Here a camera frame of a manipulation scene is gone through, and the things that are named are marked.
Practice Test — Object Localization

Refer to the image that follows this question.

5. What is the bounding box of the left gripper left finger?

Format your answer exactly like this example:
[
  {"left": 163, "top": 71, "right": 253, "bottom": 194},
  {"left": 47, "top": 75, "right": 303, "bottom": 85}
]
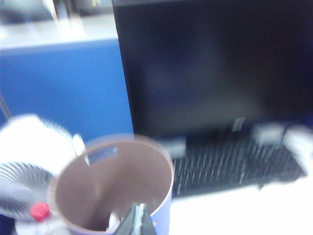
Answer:
[{"left": 113, "top": 204, "right": 139, "bottom": 235}]

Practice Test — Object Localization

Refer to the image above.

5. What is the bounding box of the blue partition panel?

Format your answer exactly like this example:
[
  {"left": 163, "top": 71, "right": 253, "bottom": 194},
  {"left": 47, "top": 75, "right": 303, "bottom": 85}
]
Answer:
[{"left": 0, "top": 38, "right": 134, "bottom": 142}]

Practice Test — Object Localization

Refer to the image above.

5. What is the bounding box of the clear bottle with red cap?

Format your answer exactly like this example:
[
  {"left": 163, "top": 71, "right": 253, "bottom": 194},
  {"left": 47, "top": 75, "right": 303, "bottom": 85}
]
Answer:
[{"left": 14, "top": 202, "right": 64, "bottom": 235}]

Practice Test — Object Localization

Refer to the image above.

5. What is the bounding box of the brown waste bin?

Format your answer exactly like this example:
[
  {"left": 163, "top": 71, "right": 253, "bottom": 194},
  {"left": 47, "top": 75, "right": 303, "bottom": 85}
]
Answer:
[{"left": 48, "top": 133, "right": 176, "bottom": 235}]

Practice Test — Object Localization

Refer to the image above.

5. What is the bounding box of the white desk fan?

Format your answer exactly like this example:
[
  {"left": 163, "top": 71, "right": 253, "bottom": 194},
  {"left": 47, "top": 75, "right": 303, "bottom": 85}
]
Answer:
[{"left": 0, "top": 114, "right": 74, "bottom": 221}]

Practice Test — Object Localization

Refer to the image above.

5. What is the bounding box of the large white paper ball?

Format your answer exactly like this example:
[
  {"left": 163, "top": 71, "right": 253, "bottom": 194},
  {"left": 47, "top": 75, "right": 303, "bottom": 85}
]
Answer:
[{"left": 106, "top": 211, "right": 122, "bottom": 232}]

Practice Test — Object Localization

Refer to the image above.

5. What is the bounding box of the black computer keyboard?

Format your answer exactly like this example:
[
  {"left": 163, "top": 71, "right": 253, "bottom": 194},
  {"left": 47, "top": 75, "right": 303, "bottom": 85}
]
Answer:
[{"left": 171, "top": 136, "right": 309, "bottom": 198}]

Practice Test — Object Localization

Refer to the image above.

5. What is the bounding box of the black computer monitor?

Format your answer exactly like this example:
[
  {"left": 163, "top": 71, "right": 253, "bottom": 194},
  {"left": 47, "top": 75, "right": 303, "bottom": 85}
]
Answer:
[{"left": 111, "top": 0, "right": 313, "bottom": 145}]

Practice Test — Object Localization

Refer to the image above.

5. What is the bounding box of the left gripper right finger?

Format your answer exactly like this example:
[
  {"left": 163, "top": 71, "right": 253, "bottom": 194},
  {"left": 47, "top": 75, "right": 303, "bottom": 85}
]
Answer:
[{"left": 141, "top": 204, "right": 157, "bottom": 235}]

